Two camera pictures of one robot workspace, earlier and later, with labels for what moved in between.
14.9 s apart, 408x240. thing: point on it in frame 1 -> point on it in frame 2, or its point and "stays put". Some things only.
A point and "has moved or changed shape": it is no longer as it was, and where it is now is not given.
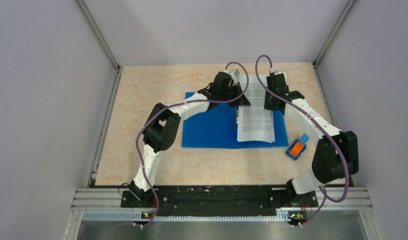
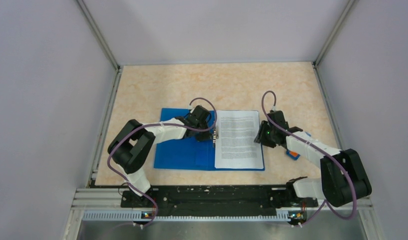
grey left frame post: [98, 34] stays put
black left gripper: [242, 102] -> [206, 137]
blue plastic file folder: [217, 128] has moved or changed shape
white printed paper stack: [255, 122] -> [235, 148]
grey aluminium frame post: [342, 17] stays put
